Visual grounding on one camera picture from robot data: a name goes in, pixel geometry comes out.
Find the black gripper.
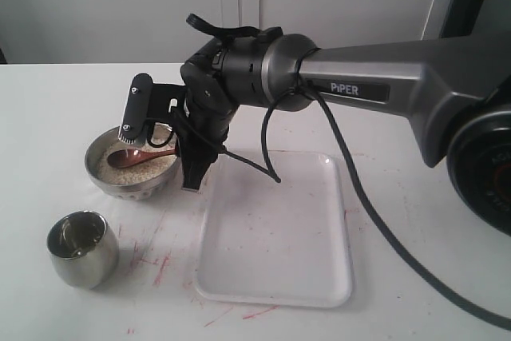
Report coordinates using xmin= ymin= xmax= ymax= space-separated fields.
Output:
xmin=175 ymin=41 xmax=240 ymax=192

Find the brown wooden spoon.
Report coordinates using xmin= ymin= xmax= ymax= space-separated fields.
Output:
xmin=106 ymin=149 xmax=176 ymax=169

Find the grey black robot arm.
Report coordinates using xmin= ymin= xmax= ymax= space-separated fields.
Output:
xmin=179 ymin=27 xmax=510 ymax=233

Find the steel bowl of rice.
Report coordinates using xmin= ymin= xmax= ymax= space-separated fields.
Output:
xmin=85 ymin=127 xmax=180 ymax=200

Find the small steel cup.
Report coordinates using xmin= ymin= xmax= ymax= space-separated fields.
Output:
xmin=46 ymin=210 xmax=120 ymax=289

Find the white plastic tray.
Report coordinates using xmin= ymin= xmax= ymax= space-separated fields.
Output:
xmin=194 ymin=151 xmax=353 ymax=308

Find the black cable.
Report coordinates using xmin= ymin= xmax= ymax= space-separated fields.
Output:
xmin=143 ymin=13 xmax=511 ymax=320

